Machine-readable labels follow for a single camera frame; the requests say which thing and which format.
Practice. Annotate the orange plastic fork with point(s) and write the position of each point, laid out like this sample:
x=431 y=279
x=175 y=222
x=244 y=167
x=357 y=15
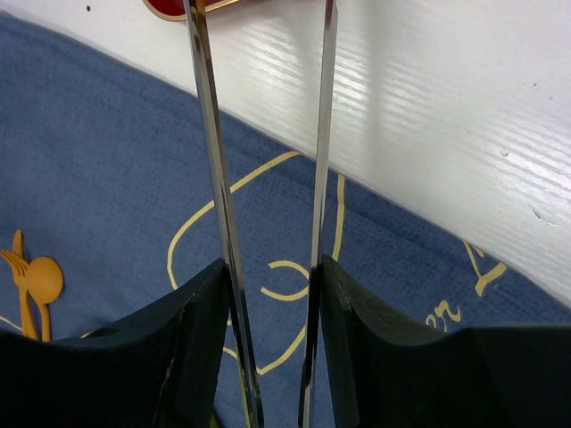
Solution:
x=19 y=268

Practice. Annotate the red rectangular tray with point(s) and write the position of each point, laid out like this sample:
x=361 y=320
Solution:
x=174 y=10

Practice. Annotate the orange plastic knife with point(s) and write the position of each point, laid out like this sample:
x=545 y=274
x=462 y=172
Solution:
x=17 y=244

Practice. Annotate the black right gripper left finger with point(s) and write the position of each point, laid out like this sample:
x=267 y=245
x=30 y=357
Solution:
x=157 y=367

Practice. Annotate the orange plastic spoon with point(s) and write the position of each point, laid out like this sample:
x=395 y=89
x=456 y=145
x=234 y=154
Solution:
x=45 y=282

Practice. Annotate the silver metal tongs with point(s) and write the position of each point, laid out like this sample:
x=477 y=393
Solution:
x=205 y=84

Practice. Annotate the green dotted plate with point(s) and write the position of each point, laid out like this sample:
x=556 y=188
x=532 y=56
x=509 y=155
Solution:
x=214 y=421

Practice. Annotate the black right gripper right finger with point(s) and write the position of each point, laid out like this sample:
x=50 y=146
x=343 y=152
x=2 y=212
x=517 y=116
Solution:
x=386 y=369

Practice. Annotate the blue fish placemat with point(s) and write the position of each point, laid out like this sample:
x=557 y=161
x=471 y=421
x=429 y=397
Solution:
x=105 y=169

